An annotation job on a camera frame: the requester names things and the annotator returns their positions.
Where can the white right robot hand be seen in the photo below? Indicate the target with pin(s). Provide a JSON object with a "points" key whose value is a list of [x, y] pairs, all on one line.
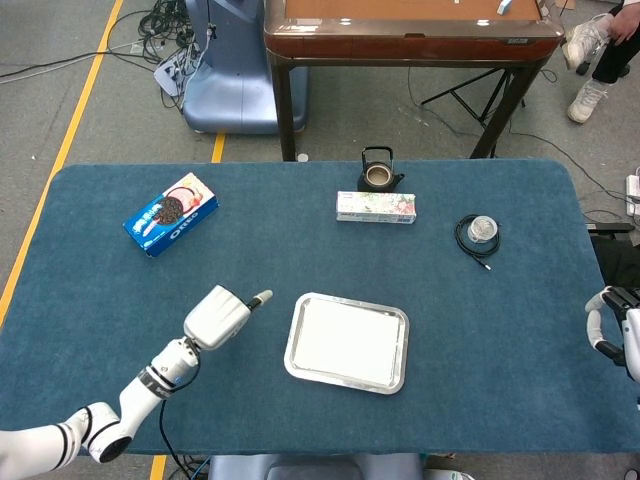
{"points": [[632, 325]]}

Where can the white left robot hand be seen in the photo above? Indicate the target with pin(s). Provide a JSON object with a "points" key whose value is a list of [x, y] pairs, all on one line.
{"points": [[215, 320]]}

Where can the white paper sheet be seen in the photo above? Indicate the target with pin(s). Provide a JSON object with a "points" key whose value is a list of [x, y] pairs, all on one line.
{"points": [[347, 342]]}

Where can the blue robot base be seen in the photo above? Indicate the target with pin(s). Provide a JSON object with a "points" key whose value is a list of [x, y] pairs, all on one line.
{"points": [[235, 75]]}

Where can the silver metal tray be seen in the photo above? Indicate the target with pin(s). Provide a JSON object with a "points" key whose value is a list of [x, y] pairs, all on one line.
{"points": [[405, 330]]}

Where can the blue table cloth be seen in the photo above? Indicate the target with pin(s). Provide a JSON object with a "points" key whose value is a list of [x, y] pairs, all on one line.
{"points": [[150, 280]]}

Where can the black flat bar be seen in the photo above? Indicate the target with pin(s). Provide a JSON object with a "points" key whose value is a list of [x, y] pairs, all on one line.
{"points": [[610, 227]]}

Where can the blue Oreo cookie box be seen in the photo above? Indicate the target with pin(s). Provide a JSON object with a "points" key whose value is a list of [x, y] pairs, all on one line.
{"points": [[172, 215]]}

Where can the small clear round container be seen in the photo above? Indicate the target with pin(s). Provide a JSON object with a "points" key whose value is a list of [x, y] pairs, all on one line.
{"points": [[482, 229]]}

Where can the grey blue robot torso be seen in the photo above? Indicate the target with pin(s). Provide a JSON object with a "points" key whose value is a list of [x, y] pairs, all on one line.
{"points": [[315, 467]]}

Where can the floral toothpaste box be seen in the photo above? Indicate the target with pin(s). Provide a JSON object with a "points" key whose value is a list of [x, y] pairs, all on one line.
{"points": [[375, 207]]}

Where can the black cast iron teapot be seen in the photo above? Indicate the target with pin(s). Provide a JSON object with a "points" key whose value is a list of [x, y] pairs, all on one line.
{"points": [[379, 177]]}

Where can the white sneaker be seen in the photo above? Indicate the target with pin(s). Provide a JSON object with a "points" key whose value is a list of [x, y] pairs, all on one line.
{"points": [[582, 42], [585, 102]]}

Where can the white power strip with plugs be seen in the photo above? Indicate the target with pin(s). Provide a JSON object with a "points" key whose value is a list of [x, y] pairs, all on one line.
{"points": [[172, 70]]}

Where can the person black trouser leg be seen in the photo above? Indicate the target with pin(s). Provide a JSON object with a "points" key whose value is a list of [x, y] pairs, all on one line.
{"points": [[612, 60]]}

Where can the black folding tripod stand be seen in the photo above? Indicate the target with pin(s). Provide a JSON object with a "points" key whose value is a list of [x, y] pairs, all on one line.
{"points": [[470, 102]]}

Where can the brown mahjong table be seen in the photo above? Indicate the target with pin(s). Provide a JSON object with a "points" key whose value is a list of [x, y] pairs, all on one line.
{"points": [[400, 45]]}

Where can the white wall power strip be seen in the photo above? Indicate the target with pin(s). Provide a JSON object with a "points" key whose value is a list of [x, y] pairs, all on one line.
{"points": [[634, 192]]}

